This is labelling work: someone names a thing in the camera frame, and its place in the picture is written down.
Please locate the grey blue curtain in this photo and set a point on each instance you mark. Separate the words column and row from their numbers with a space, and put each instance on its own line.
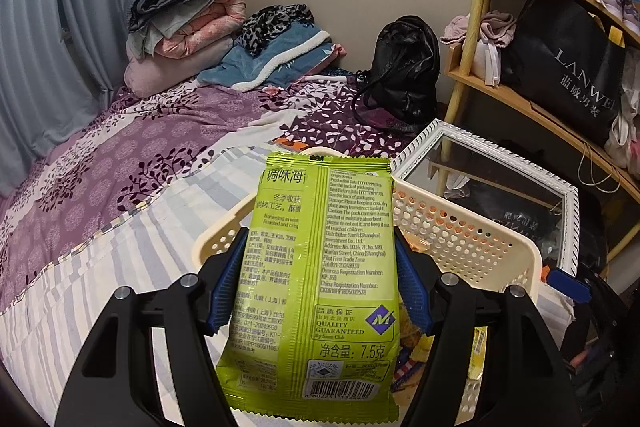
column 60, row 57

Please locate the lilac sneaker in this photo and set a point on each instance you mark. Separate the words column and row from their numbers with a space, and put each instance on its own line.
column 620, row 4

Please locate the blue fleece blanket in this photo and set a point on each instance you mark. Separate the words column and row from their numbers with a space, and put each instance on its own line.
column 280, row 52

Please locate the purple floral bedsheet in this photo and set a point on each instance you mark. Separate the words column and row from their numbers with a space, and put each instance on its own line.
column 150, row 137

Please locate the wooden shelf rack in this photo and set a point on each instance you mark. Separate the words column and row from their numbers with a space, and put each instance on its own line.
column 505, row 93

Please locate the leopard print cloth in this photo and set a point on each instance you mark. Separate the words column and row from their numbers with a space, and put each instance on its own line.
column 270, row 24

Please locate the pink cloth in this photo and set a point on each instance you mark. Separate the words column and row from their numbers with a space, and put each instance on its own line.
column 495, row 27

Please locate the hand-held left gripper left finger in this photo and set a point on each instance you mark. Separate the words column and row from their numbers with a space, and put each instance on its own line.
column 230, row 279

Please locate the black shopping bag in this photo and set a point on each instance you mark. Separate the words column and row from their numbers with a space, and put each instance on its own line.
column 560, row 57

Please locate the pink floral folded quilt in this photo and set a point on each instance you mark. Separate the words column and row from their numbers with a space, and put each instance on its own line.
column 210, row 19

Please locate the black backpack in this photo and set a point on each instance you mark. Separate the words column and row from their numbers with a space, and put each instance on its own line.
column 400, row 67

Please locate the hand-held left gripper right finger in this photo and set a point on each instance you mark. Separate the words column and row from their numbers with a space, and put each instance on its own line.
column 414, row 289

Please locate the yellow snack packet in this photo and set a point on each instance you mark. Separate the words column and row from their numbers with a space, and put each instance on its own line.
column 479, row 349

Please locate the white cloth bag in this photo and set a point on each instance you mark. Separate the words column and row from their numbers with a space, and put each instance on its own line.
column 482, row 62

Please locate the white framed mirror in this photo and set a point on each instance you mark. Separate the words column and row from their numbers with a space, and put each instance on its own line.
column 500, row 187

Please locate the dark blue snack packet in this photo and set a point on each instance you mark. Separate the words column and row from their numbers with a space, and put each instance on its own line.
column 406, row 372

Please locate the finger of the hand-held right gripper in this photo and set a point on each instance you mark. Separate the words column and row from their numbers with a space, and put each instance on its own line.
column 570, row 285

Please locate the green seaweed packet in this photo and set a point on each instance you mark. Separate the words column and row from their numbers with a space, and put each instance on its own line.
column 310, row 282

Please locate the cream perforated plastic basket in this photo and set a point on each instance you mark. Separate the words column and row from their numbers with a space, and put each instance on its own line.
column 450, row 232

